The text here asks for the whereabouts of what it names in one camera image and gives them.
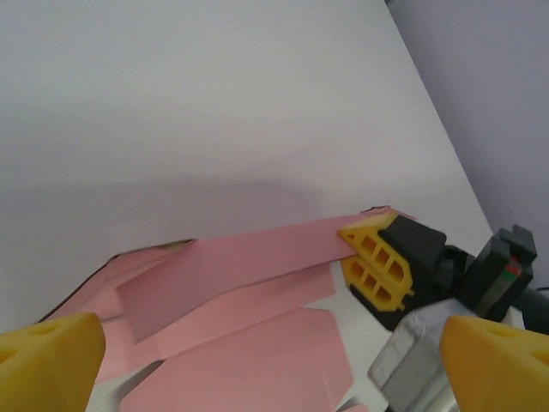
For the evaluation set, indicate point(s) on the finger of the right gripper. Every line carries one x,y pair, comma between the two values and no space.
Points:
364,223
347,274

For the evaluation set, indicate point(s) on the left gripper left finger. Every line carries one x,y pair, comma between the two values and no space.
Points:
47,360

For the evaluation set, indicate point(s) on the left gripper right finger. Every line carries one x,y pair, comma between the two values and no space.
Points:
502,369

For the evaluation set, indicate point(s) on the pink paper box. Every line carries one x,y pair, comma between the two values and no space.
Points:
257,343

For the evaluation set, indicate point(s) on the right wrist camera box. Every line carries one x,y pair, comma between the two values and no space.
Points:
407,356

